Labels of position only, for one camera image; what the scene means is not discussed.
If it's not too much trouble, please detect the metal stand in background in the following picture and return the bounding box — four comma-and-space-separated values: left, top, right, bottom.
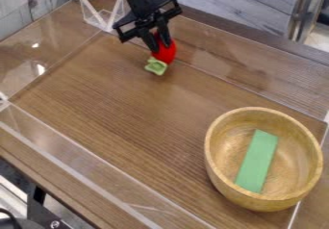
285, 0, 323, 43

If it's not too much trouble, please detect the wooden bowl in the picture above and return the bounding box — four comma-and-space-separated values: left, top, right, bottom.
204, 107, 323, 212

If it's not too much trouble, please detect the clear acrylic tray wall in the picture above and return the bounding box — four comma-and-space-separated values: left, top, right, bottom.
0, 92, 214, 229

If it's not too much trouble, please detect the black table leg clamp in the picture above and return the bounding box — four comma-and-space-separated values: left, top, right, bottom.
0, 187, 73, 229

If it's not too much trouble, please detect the red plush strawberry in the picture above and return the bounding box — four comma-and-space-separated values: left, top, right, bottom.
144, 33, 176, 76

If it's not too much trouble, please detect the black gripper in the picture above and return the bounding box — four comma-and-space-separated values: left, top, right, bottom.
113, 0, 182, 52

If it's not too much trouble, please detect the green rectangular block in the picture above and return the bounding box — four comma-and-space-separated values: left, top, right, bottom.
235, 130, 279, 193

